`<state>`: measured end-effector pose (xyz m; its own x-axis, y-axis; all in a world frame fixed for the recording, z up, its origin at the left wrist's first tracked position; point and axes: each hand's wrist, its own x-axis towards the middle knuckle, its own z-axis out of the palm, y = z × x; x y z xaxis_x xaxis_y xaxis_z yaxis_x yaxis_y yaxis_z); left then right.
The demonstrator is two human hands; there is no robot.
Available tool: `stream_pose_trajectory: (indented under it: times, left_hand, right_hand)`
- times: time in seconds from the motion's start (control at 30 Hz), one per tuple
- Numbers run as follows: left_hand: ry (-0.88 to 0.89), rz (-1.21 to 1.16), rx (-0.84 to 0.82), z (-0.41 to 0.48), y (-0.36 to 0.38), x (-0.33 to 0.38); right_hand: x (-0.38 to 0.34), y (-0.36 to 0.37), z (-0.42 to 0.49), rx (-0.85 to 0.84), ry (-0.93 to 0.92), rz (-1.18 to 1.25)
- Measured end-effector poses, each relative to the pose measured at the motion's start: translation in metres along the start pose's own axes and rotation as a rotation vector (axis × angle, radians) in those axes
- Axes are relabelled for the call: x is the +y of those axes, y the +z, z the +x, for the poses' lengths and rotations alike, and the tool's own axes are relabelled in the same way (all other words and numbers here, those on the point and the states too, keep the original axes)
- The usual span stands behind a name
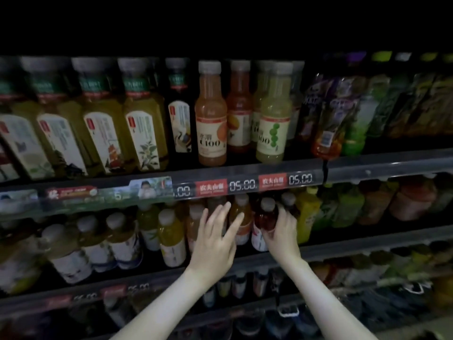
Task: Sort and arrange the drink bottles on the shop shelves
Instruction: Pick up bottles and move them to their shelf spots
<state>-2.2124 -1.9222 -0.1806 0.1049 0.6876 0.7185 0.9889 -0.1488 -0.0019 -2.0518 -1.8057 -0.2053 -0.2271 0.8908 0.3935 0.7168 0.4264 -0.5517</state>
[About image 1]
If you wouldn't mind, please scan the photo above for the person's left hand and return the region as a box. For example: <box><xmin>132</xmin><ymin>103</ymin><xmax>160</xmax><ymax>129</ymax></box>
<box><xmin>185</xmin><ymin>201</ymin><xmax>245</xmax><ymax>286</ymax></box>

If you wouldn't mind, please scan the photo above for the person's right hand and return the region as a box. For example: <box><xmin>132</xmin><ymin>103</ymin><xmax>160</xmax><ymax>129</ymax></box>
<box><xmin>261</xmin><ymin>205</ymin><xmax>302</xmax><ymax>268</ymax></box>

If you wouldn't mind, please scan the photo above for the red tea bottle white label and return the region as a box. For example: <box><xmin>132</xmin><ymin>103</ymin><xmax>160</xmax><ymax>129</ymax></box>
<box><xmin>251</xmin><ymin>197</ymin><xmax>278</xmax><ymax>252</ymax></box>

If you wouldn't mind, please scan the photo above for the yellow bottle yellow-arrow label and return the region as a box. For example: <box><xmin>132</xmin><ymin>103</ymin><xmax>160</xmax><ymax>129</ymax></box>
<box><xmin>157</xmin><ymin>208</ymin><xmax>187</xmax><ymax>268</ymax></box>

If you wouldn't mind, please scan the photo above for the row of tea juice bottles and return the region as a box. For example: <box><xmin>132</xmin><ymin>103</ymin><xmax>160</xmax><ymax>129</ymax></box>
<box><xmin>0</xmin><ymin>173</ymin><xmax>453</xmax><ymax>294</ymax></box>

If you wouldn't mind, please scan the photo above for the pale yellow juice bottle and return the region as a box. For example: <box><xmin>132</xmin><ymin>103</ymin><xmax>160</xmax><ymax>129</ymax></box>
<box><xmin>255</xmin><ymin>61</ymin><xmax>294</xmax><ymax>164</ymax></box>

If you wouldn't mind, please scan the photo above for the yellow tea bottle leaf label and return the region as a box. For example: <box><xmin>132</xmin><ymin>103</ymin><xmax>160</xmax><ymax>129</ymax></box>
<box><xmin>117</xmin><ymin>57</ymin><xmax>170</xmax><ymax>172</ymax></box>

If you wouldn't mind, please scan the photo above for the pink juice bottle white cap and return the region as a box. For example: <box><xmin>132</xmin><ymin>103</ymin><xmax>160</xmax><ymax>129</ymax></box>
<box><xmin>194</xmin><ymin>59</ymin><xmax>228</xmax><ymax>168</ymax></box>

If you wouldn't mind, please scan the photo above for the yellow tea bottle ship label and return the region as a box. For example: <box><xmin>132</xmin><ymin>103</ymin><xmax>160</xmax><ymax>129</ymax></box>
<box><xmin>70</xmin><ymin>57</ymin><xmax>137</xmax><ymax>175</ymax></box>

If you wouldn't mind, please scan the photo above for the person's left forearm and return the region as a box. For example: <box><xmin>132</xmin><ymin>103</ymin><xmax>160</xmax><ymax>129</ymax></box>
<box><xmin>111</xmin><ymin>271</ymin><xmax>213</xmax><ymax>340</ymax></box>

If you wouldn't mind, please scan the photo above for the person's right forearm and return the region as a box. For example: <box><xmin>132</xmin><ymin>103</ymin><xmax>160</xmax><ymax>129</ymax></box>
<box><xmin>281</xmin><ymin>258</ymin><xmax>378</xmax><ymax>340</ymax></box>

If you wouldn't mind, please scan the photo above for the green pictured price label strip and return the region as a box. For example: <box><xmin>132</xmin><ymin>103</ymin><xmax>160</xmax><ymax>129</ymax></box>
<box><xmin>0</xmin><ymin>170</ymin><xmax>325</xmax><ymax>216</ymax></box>

